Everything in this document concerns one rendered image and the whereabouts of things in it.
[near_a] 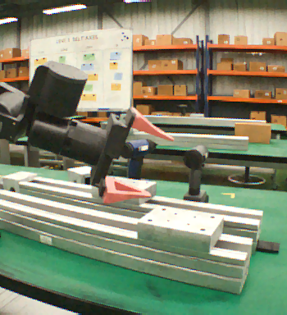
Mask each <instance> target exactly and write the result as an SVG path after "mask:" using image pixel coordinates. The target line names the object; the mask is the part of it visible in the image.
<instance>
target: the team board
mask: <svg viewBox="0 0 287 315"><path fill-rule="evenodd" d="M29 53H30V62H29V64H30V84H31V81H32V79H33V76H34V71H35V70H36V68H37V67H38V66H40V65H41V64H43V63H45V62H48V61H54V62H56V63H58V62H60V63H64V64H66V65H71V66H74V67H76V68H78V69H80V70H82V71H84V72H85V73H86V75H87V76H88V79H87V81H86V84H85V87H84V91H83V93H82V96H81V99H80V103H79V106H78V108H77V111H91V112H128V110H129V108H132V107H133V103H134V28H132V27H125V28H118V29H109V30H91V31H85V32H81V33H73V34H59V35H55V36H46V37H41V38H36V39H30V50H29ZM38 160H39V168H40V163H41V162H47V163H56V164H63V161H56V160H46V159H39V152H38ZM129 164H130V158H128V166H127V167H120V166H110V169H118V170H127V177H129V176H128V172H129Z"/></svg>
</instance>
